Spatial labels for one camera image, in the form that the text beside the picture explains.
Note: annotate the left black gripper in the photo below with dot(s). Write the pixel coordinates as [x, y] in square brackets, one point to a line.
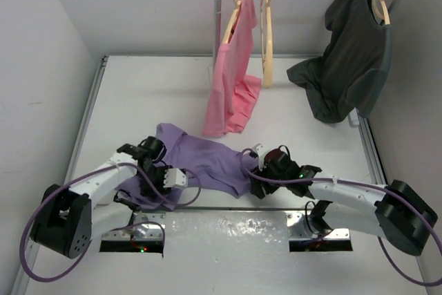
[159, 185]

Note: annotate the white foreground board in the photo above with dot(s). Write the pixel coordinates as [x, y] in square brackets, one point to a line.
[232, 253]

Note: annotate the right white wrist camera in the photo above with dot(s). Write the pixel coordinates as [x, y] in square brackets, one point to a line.
[260, 151]

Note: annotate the dark grey t shirt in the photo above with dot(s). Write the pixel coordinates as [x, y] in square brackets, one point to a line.
[354, 67]

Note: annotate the wooden hanger under pink shirt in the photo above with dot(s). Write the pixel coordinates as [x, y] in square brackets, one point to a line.
[232, 22]

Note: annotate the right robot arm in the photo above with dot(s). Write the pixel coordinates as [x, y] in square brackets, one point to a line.
[393, 211]

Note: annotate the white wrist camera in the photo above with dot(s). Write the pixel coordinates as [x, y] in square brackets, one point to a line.
[260, 151]
[175, 178]

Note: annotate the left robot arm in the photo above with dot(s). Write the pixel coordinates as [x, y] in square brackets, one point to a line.
[70, 216]

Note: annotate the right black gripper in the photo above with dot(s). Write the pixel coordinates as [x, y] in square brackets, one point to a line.
[256, 188]

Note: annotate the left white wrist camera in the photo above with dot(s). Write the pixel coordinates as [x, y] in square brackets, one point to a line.
[175, 178]

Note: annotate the pink t shirt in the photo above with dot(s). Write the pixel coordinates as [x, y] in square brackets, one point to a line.
[234, 93]

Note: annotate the purple t shirt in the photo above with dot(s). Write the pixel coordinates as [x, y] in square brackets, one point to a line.
[213, 165]

